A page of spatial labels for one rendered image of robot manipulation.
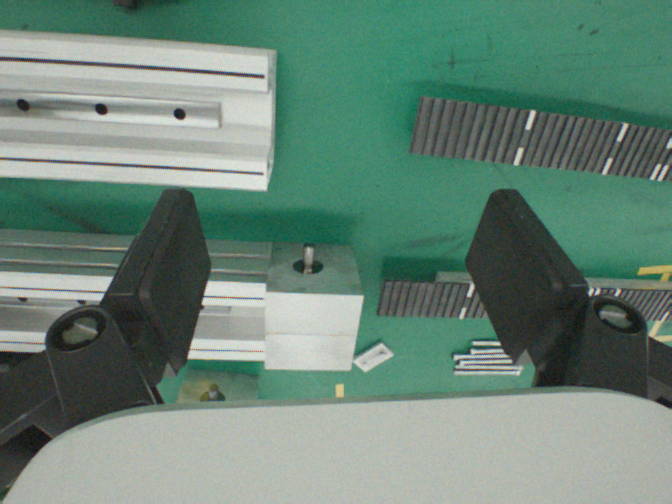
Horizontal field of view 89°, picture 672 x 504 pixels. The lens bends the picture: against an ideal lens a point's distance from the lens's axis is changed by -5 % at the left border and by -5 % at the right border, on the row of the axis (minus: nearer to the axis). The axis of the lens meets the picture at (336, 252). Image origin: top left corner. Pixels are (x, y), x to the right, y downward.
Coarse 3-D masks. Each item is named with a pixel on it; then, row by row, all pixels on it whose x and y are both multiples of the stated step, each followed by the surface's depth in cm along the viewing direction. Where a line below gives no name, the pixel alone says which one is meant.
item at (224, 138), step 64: (0, 64) 22; (64, 64) 23; (128, 64) 23; (192, 64) 23; (256, 64) 24; (0, 128) 28; (64, 128) 28; (128, 128) 29; (192, 128) 29; (256, 128) 30
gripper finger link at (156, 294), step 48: (144, 240) 8; (192, 240) 10; (144, 288) 7; (192, 288) 10; (144, 336) 7; (192, 336) 10; (0, 384) 6; (48, 384) 6; (0, 432) 5; (48, 432) 6
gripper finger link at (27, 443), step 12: (24, 432) 6; (36, 432) 6; (12, 444) 6; (24, 444) 6; (36, 444) 6; (0, 456) 6; (12, 456) 6; (24, 456) 6; (0, 468) 6; (12, 468) 6; (24, 468) 6; (0, 480) 6; (12, 480) 6
